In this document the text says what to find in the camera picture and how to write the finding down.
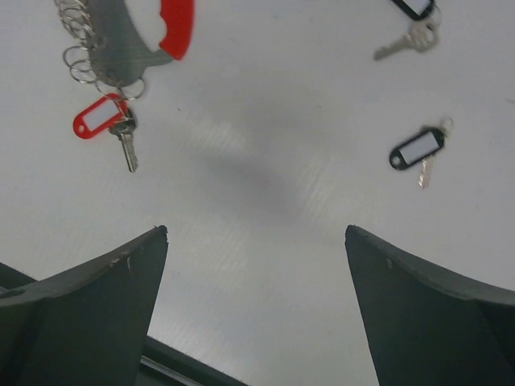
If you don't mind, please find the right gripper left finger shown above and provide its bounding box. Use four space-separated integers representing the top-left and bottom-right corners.
1 226 168 385

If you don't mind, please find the black tag key middle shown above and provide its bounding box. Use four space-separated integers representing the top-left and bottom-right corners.
373 0 441 61

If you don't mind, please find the red handled key organizer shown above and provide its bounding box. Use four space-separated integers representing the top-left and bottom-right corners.
54 0 196 101

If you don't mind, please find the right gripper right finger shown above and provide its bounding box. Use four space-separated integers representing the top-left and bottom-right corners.
345 226 514 385

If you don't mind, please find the black tag key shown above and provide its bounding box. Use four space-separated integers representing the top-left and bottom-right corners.
373 0 441 61
389 117 455 189

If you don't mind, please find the black tag key right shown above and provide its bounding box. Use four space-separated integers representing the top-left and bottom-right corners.
389 117 455 189

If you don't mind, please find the red tag key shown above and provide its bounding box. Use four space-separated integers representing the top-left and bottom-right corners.
72 93 138 173

